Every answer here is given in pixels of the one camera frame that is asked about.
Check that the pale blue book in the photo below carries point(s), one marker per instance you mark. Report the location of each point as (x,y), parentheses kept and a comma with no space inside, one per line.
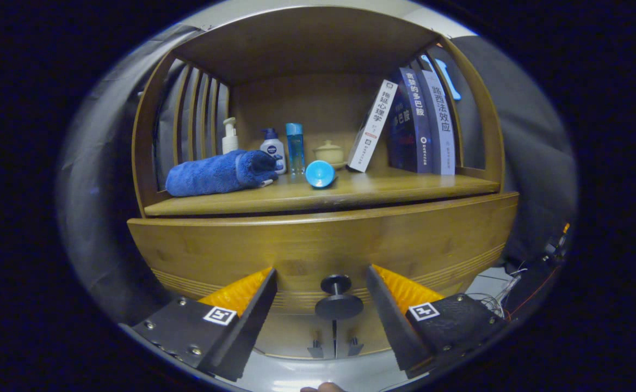
(442,130)

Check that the blue rolled towel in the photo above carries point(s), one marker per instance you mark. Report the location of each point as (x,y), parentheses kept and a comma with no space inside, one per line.
(214,174)

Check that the white bottle with blue cap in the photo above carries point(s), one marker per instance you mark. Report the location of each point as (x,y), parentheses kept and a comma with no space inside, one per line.
(273,149)

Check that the dark blue book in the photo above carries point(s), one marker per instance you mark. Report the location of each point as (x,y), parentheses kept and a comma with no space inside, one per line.
(413,125)

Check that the wooden countertop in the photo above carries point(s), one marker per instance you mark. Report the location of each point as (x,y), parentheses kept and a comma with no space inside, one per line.
(377,188)

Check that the white book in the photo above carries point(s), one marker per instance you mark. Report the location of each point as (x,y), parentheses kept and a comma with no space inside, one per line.
(373,128)

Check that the white pump bottle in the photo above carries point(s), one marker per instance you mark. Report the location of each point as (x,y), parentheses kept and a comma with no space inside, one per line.
(229,142)

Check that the black drawer knob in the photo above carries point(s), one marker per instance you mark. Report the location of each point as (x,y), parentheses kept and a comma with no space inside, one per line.
(338,307)

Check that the blue and white tube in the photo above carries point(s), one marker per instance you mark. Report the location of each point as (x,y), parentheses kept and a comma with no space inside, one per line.
(319,174)

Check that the wooden drawer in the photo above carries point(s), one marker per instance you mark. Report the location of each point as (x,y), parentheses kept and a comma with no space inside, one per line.
(318,245)

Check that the cream lidded teacup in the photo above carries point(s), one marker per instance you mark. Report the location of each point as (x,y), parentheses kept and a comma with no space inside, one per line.
(329,153)

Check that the wooden cabinet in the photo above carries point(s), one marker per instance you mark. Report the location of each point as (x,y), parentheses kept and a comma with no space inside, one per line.
(307,43)

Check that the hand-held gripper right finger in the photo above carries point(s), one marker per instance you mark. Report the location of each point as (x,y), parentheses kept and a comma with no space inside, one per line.
(396,326)

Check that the clear blue bottle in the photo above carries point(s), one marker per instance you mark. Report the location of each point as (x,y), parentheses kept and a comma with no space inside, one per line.
(295,149)

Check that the wooden cabinet door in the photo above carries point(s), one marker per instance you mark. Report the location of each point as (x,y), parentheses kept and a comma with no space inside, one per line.
(364,335)
(290,333)

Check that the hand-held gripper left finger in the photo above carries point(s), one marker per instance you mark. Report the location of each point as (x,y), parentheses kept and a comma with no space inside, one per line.
(247,332)

